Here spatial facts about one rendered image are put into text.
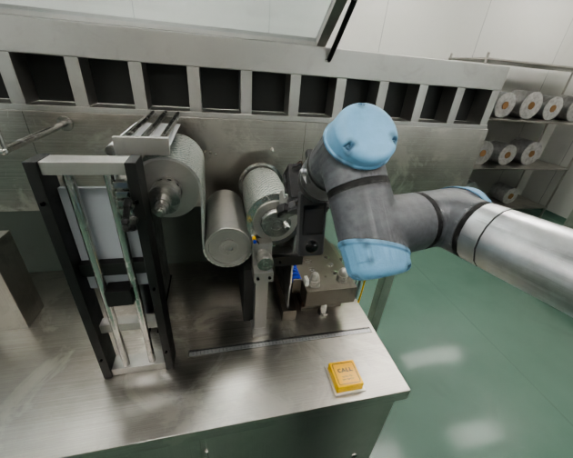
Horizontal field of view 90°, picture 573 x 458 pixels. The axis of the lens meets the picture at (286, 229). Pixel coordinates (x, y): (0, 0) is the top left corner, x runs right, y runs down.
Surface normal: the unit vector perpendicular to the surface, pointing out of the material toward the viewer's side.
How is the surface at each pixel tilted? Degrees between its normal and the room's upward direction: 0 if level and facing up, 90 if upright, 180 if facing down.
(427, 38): 90
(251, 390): 0
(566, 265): 65
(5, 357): 0
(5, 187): 90
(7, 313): 90
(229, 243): 90
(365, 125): 50
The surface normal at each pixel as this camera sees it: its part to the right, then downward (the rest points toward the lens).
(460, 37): 0.22, 0.50
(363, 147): 0.22, -0.20
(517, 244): -0.81, -0.25
